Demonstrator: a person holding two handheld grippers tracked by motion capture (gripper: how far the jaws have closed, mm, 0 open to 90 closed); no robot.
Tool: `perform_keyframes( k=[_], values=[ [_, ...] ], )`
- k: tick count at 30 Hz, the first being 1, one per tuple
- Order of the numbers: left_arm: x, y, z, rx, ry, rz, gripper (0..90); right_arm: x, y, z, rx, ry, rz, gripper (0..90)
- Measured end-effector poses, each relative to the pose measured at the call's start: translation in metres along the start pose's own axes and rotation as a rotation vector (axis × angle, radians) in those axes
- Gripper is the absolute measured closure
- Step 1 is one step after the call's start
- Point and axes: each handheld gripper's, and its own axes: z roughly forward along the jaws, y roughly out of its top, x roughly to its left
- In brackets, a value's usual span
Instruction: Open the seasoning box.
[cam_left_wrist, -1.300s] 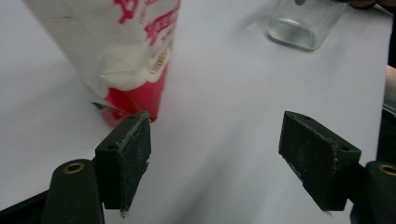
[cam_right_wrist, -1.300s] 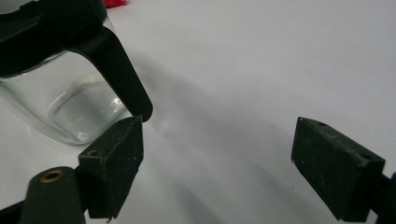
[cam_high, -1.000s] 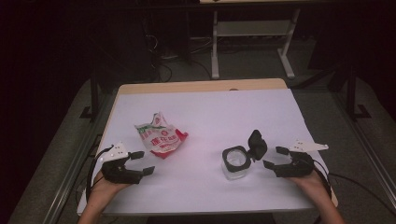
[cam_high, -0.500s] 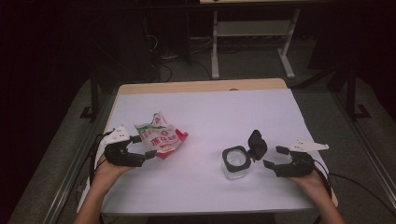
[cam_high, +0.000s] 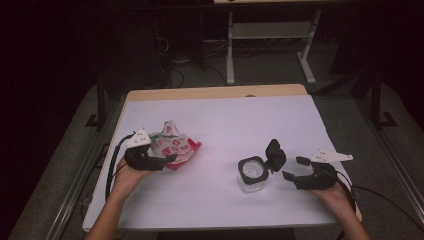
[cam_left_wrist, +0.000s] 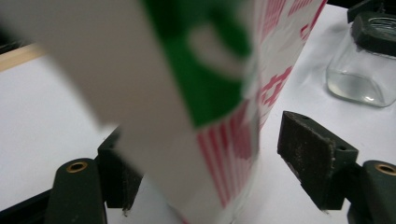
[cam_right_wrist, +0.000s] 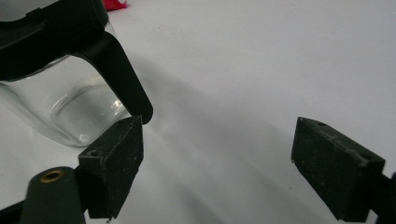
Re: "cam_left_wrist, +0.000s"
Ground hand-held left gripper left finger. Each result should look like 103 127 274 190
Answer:
97 126 145 217

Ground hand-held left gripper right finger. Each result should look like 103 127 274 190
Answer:
276 110 359 211

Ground glass jar with black lid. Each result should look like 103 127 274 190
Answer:
325 0 396 108

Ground red and white plastic bag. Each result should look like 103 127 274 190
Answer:
0 0 329 224

